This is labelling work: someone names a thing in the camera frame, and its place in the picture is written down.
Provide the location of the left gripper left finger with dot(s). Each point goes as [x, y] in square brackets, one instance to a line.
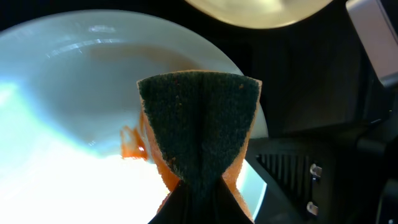
[177, 208]

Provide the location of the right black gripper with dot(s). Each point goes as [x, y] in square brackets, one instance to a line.
[346, 175]

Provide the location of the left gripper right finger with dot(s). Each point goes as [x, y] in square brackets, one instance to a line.
[226, 208]

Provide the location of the orange green sponge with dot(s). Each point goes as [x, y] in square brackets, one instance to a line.
[198, 124]

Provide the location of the light blue plate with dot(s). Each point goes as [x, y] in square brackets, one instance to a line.
[68, 87]

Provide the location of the yellow plate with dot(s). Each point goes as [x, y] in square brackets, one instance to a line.
[259, 14]

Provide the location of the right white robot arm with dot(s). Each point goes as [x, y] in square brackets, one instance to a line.
[377, 37]

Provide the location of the round black tray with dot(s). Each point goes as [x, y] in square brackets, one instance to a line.
[238, 44]

